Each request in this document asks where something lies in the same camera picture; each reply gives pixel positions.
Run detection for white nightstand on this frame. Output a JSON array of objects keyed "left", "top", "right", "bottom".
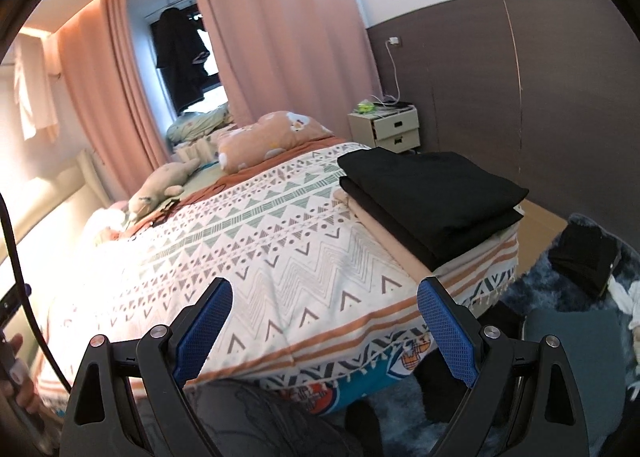
[{"left": 348, "top": 104, "right": 421, "bottom": 154}]

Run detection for white cloth pile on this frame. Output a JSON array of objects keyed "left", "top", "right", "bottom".
[{"left": 605, "top": 257, "right": 640, "bottom": 333}]

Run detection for white patterned blanket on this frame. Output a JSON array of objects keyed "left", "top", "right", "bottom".
[{"left": 37, "top": 140, "right": 521, "bottom": 383}]

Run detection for person's left hand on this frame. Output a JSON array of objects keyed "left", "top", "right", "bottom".
[{"left": 0, "top": 334, "right": 46, "bottom": 415}]

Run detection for white pillow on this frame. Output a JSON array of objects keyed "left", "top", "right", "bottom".
[{"left": 87, "top": 202, "right": 131, "bottom": 248}]

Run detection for blue-grey cushion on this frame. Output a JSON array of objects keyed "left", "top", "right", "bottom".
[{"left": 522, "top": 307, "right": 628, "bottom": 438}]

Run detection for white charging cable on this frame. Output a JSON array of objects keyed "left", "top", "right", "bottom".
[{"left": 385, "top": 40, "right": 403, "bottom": 105}]

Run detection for pink printed pillow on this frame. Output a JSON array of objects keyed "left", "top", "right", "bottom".
[{"left": 215, "top": 110, "right": 337, "bottom": 175}]

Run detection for bundled light bedding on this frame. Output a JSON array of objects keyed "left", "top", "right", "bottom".
[{"left": 166, "top": 102, "right": 236, "bottom": 143}]

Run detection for hanging black coat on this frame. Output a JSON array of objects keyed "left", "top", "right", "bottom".
[{"left": 151, "top": 7, "right": 211, "bottom": 110}]

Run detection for hanging white garment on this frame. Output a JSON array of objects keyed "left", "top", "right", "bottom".
[{"left": 12, "top": 32, "right": 60, "bottom": 143}]

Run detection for folded black garment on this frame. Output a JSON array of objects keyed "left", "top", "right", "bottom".
[{"left": 340, "top": 176, "right": 523, "bottom": 272}]

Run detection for black clothing on floor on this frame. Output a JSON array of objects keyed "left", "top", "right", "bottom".
[{"left": 550, "top": 224, "right": 623, "bottom": 300}]

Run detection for cream plush toy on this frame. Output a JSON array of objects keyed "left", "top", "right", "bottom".
[{"left": 127, "top": 157, "right": 203, "bottom": 218}]

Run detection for folded beige cloth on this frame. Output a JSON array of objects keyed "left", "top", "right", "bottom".
[{"left": 334, "top": 187, "right": 526, "bottom": 283}]

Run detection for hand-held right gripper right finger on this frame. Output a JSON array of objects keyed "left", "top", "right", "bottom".
[{"left": 416, "top": 276, "right": 591, "bottom": 457}]

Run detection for terracotta bed cover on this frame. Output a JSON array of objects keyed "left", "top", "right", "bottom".
[{"left": 125, "top": 134, "right": 351, "bottom": 238}]

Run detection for pink curtain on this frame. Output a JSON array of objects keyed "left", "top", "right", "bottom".
[
  {"left": 55, "top": 0, "right": 173, "bottom": 203},
  {"left": 187, "top": 0, "right": 386, "bottom": 128}
]

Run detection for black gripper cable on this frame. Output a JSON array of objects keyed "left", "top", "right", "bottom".
[{"left": 0, "top": 192, "right": 73, "bottom": 395}]

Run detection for blue shaggy rug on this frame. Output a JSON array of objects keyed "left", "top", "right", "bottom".
[{"left": 345, "top": 212, "right": 640, "bottom": 457}]

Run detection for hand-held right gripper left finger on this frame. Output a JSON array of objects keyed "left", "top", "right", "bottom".
[{"left": 59, "top": 277, "right": 234, "bottom": 457}]

